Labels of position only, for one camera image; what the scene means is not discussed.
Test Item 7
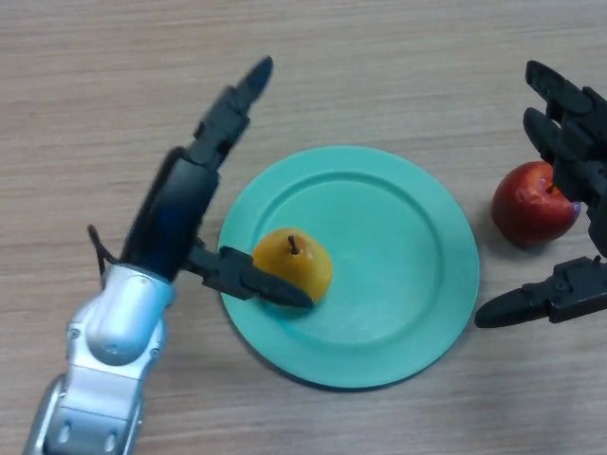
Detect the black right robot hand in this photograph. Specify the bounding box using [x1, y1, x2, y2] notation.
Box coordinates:
[473, 60, 607, 329]

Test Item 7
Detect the green round plate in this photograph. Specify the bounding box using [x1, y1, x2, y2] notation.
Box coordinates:
[217, 145, 480, 391]

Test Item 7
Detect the yellow pear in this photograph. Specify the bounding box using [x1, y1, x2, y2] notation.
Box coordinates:
[250, 227, 333, 309]

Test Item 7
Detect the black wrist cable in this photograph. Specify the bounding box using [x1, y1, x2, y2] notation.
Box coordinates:
[87, 225, 118, 285]

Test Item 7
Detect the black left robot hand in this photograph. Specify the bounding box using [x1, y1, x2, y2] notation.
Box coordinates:
[120, 56, 314, 310]

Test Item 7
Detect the red apple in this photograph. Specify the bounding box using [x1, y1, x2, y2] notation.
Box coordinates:
[491, 160, 580, 248]

